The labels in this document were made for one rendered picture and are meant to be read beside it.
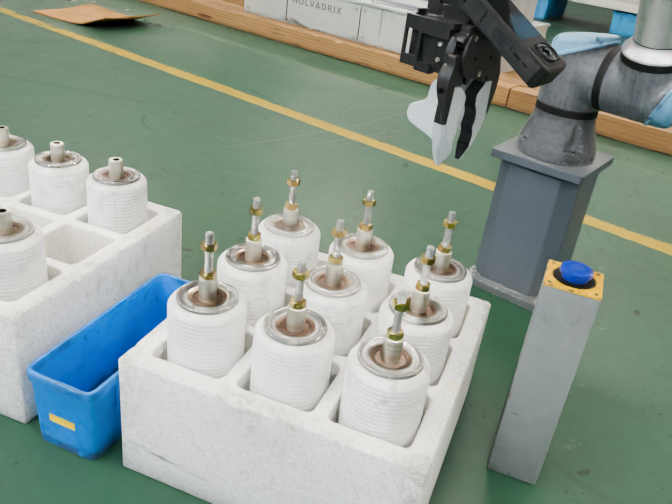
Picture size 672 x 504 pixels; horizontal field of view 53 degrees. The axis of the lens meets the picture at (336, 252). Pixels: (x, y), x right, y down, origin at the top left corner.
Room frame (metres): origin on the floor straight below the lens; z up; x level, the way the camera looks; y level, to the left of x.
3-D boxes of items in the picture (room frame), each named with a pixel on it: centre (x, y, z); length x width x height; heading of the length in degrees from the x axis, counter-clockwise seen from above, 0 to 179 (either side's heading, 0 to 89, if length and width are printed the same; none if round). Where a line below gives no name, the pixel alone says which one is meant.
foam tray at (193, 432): (0.77, 0.00, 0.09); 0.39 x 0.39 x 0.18; 72
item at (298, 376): (0.65, 0.04, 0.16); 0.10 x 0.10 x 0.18
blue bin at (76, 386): (0.79, 0.28, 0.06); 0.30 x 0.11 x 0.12; 161
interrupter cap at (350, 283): (0.77, 0.00, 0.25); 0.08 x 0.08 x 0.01
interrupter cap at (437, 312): (0.73, -0.11, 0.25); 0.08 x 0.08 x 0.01
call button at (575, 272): (0.75, -0.30, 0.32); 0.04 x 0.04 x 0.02
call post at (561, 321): (0.75, -0.30, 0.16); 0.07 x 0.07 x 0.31; 72
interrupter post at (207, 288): (0.69, 0.15, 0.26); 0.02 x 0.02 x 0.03
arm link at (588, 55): (1.29, -0.41, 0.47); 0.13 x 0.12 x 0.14; 50
